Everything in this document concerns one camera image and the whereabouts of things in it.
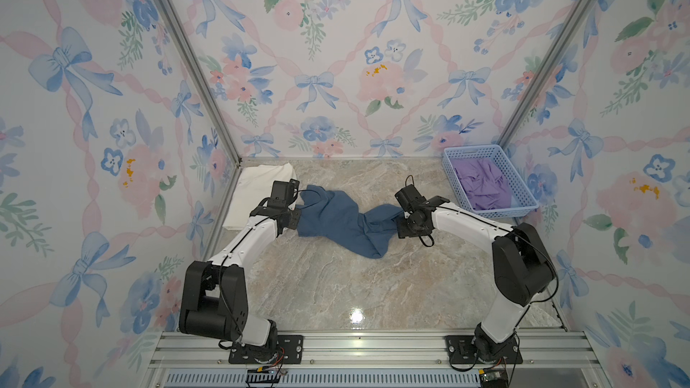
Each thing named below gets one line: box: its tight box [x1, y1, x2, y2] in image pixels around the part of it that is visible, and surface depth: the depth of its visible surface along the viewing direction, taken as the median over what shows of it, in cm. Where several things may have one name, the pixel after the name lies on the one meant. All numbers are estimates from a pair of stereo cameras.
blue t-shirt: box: [297, 184, 406, 259], surface depth 97 cm
